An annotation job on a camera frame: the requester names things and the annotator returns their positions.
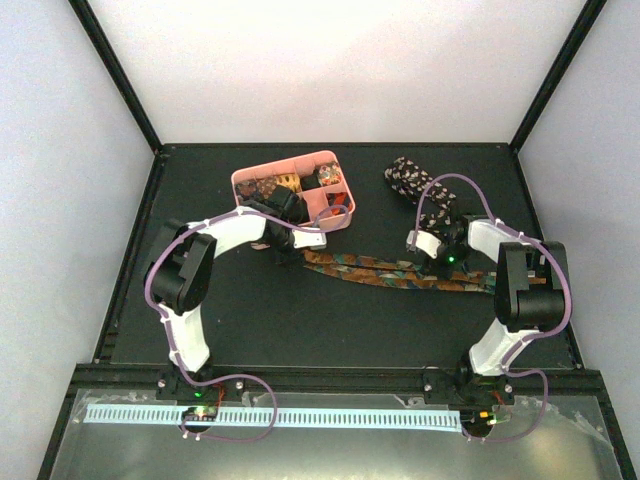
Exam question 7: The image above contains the brown green patterned tie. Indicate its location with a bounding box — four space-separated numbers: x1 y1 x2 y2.
303 249 495 295

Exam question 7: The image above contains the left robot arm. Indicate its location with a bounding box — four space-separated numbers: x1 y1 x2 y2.
143 202 327 399

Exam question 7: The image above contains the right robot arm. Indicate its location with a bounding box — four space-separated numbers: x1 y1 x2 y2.
407 215 572 403

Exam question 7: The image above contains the brown paisley rolled tie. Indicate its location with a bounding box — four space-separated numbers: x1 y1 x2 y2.
256 176 278 198

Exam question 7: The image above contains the yellow black rolled tie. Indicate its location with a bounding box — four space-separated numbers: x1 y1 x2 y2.
276 173 302 193

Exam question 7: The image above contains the blue floral rolled tie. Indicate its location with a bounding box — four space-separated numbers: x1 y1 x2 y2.
234 180 261 201

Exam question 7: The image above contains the pink divided organizer box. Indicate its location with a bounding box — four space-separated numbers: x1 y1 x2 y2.
231 150 356 231

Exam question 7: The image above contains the red striped rolled tie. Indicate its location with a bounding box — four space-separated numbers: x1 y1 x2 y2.
327 192 351 216

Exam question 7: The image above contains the white red floral rolled tie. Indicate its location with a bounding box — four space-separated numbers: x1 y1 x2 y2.
315 161 343 186

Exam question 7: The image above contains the black floral tie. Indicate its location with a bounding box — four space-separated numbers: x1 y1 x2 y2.
383 157 457 230

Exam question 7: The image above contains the light blue slotted strip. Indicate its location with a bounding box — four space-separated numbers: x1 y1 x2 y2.
83 404 462 433

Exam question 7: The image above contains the clear acrylic sheet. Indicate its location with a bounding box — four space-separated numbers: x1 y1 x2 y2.
43 390 623 479

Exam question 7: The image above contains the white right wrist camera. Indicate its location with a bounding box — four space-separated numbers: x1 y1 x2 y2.
406 230 442 259

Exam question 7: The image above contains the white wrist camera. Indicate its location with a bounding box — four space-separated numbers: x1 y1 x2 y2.
292 229 327 250
406 230 442 259

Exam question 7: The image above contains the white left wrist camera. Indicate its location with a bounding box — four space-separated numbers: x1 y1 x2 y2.
292 229 327 250

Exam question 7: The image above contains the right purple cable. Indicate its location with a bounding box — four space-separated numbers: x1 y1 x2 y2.
414 173 572 445

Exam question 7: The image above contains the purple cable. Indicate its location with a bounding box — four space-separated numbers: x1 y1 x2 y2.
414 173 572 445
143 203 351 444

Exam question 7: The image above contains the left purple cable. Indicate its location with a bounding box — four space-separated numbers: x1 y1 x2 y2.
143 203 351 444

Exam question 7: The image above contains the black aluminium mounting rail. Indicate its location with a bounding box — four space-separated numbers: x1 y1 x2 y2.
74 367 606 401

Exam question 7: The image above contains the left black frame post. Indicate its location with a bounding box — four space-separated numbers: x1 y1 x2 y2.
68 0 163 154

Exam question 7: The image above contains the black frame post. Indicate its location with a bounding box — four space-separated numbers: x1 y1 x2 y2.
509 0 607 153
68 0 163 154

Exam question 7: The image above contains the right black frame post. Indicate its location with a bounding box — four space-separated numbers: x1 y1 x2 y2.
509 0 607 153

